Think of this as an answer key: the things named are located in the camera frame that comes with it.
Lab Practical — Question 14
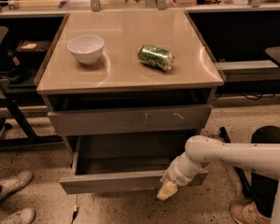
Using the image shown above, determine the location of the black round object on shelf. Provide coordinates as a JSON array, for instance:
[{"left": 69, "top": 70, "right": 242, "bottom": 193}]
[{"left": 7, "top": 67, "right": 31, "bottom": 84}]

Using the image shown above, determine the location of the grey drawer cabinet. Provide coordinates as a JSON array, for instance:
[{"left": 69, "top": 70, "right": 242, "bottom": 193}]
[{"left": 37, "top": 9, "right": 223, "bottom": 151}]

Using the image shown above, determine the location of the tan shoe right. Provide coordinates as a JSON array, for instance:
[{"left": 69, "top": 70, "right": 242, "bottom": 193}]
[{"left": 230, "top": 203, "right": 271, "bottom": 224}]

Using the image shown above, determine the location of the white sneaker upper left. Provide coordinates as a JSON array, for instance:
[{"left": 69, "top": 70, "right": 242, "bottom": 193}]
[{"left": 0, "top": 171, "right": 33, "bottom": 202}]

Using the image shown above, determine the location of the black stand frame left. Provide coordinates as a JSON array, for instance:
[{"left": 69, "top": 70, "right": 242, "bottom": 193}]
[{"left": 0, "top": 77, "right": 64, "bottom": 170}]

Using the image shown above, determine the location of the green soda can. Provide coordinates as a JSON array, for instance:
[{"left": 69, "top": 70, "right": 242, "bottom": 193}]
[{"left": 137, "top": 45, "right": 175, "bottom": 72}]

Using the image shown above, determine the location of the grey top drawer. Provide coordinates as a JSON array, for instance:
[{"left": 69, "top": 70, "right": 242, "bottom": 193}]
[{"left": 49, "top": 105, "right": 212, "bottom": 136}]

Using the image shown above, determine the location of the white sneaker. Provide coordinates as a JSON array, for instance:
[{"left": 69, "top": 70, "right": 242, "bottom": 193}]
[
  {"left": 0, "top": 171, "right": 33, "bottom": 202},
  {"left": 0, "top": 207, "right": 35, "bottom": 224}
]

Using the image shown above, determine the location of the white ceramic bowl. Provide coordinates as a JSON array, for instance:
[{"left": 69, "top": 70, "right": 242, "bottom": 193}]
[{"left": 67, "top": 35, "right": 105, "bottom": 64}]

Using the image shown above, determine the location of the grey drawer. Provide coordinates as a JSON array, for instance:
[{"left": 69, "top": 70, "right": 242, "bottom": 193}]
[
  {"left": 49, "top": 105, "right": 212, "bottom": 136},
  {"left": 60, "top": 131, "right": 196, "bottom": 194}
]

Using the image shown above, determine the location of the white sneaker lower left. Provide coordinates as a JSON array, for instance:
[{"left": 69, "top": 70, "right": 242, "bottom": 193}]
[{"left": 0, "top": 207, "right": 35, "bottom": 224}]

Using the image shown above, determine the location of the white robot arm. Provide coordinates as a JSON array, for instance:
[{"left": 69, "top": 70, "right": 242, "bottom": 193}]
[{"left": 157, "top": 135, "right": 280, "bottom": 224}]

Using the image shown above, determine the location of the black box on shelf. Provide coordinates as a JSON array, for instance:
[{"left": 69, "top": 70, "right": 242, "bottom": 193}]
[{"left": 16, "top": 40, "right": 50, "bottom": 57}]

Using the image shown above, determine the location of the white cable on floor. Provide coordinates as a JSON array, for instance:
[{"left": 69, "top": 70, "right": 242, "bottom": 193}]
[{"left": 70, "top": 193, "right": 79, "bottom": 224}]

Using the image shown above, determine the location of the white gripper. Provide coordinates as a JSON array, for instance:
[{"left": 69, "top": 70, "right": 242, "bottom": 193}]
[{"left": 157, "top": 153, "right": 196, "bottom": 201}]

